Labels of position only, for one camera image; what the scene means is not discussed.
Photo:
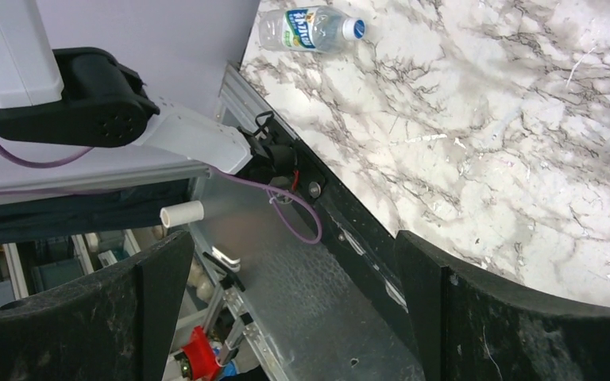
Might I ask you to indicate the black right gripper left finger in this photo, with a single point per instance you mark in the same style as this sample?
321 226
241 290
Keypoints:
113 324

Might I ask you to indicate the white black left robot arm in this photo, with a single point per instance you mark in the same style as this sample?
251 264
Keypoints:
56 105

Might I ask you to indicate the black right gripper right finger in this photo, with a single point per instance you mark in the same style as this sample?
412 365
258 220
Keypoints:
470 324

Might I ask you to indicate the dark green label bottle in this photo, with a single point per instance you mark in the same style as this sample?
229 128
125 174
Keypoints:
320 29

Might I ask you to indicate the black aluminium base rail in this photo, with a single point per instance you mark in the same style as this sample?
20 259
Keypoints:
302 288

